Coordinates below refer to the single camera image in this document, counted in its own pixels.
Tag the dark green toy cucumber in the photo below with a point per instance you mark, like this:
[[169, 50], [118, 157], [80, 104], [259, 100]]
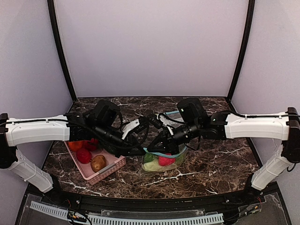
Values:
[[109, 149]]

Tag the red toy tomato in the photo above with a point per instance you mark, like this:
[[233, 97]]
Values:
[[165, 161]]

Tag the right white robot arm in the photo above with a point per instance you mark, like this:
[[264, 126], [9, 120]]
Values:
[[284, 126]]

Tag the red toy fruit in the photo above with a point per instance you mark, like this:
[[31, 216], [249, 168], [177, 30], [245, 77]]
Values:
[[83, 156], [91, 145]]

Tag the left black frame post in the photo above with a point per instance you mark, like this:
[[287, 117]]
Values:
[[59, 49]]

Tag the black front rail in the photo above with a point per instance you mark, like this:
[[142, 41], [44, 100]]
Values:
[[227, 203]]

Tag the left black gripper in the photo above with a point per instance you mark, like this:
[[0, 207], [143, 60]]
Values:
[[128, 145]]

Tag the brown toy potato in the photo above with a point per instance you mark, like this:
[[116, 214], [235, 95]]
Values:
[[98, 163]]

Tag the black frame post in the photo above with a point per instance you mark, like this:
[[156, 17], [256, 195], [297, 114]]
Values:
[[243, 48], [59, 49]]

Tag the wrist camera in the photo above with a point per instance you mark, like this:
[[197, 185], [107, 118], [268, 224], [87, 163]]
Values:
[[163, 123], [135, 126]]

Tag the green toy bell pepper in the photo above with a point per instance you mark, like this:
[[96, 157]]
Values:
[[180, 159]]

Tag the white slotted cable duct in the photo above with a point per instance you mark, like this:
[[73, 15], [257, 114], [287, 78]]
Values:
[[110, 217]]

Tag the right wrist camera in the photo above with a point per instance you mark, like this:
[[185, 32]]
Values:
[[163, 123]]

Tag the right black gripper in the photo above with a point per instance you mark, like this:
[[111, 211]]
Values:
[[165, 142]]

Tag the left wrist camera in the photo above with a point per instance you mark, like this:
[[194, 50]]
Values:
[[135, 126]]

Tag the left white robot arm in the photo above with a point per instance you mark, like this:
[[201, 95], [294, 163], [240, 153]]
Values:
[[95, 123]]

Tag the red toy fruit left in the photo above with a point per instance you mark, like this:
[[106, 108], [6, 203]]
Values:
[[91, 145]]

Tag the red toy fruit front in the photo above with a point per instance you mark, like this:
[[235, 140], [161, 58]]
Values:
[[83, 156]]

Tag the green toy leafy vegetable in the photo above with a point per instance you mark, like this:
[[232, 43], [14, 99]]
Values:
[[148, 158]]

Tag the right black frame post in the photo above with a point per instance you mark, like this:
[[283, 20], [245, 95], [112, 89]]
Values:
[[243, 48]]

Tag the clear zip bag blue zipper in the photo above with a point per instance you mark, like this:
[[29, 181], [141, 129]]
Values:
[[181, 147]]

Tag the orange toy fruit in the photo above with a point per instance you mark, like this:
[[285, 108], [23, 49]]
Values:
[[75, 146]]

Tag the pink perforated plastic basket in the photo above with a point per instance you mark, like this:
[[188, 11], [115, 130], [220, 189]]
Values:
[[112, 165]]

